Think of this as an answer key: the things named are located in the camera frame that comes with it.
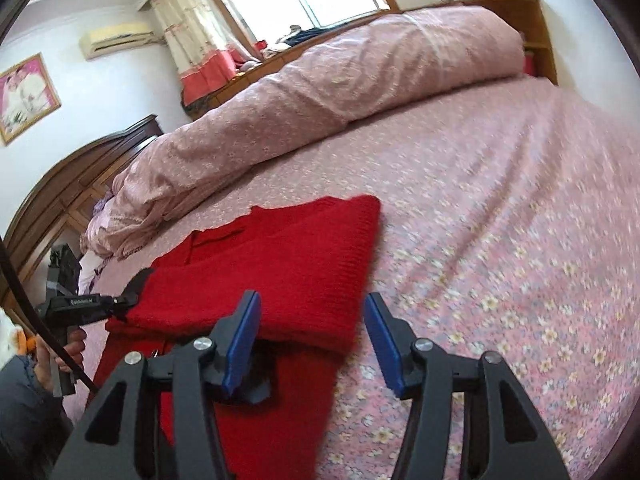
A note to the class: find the white air conditioner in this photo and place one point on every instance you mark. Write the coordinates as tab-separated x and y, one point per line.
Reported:
117	40

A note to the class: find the pink floral bed sheet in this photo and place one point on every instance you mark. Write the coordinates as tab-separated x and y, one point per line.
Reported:
490	260

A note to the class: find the person's left forearm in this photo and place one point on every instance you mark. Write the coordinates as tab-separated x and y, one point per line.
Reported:
25	410

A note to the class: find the pile of clothes on sill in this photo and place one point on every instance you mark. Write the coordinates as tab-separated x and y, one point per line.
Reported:
295	40

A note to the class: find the red knit sweater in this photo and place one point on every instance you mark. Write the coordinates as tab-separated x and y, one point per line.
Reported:
280	270

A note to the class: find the pink floral pillow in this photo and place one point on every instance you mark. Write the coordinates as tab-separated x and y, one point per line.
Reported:
95	240

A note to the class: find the dark wooden headboard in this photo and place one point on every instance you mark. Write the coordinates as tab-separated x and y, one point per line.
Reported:
60	185

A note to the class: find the person's left hand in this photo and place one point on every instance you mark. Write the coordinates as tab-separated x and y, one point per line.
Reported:
65	355

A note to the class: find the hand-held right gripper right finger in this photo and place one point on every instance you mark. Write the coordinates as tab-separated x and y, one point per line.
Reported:
384	345

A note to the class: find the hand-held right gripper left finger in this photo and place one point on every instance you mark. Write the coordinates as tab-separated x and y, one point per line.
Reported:
243	340

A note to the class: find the cream and red curtain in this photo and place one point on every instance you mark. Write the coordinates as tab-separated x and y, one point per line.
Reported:
200	45

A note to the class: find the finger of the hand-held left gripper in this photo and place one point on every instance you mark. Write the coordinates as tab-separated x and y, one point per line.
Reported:
137	285

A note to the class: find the wooden cabinet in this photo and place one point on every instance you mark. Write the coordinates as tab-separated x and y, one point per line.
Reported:
525	35

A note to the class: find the pink framed wall picture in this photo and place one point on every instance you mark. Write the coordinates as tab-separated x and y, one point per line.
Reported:
25	97

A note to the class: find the pink floral quilt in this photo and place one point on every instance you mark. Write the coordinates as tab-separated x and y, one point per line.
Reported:
320	110

